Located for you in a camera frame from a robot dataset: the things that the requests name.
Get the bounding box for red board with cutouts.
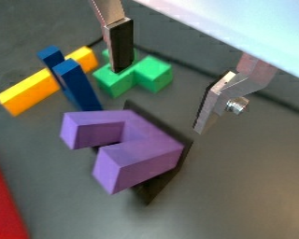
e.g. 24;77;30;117
0;172;28;239

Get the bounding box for yellow long block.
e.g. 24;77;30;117
0;46;99;116

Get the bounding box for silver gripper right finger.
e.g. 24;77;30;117
194;53;279;134

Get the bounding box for purple U-shaped block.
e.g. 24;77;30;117
61;110;185;194

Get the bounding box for green stepped block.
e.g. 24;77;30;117
93;49;174;98

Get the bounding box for blue U-shaped block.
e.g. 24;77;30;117
38;46;103;111

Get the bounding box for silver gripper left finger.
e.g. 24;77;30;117
89;0;135;73

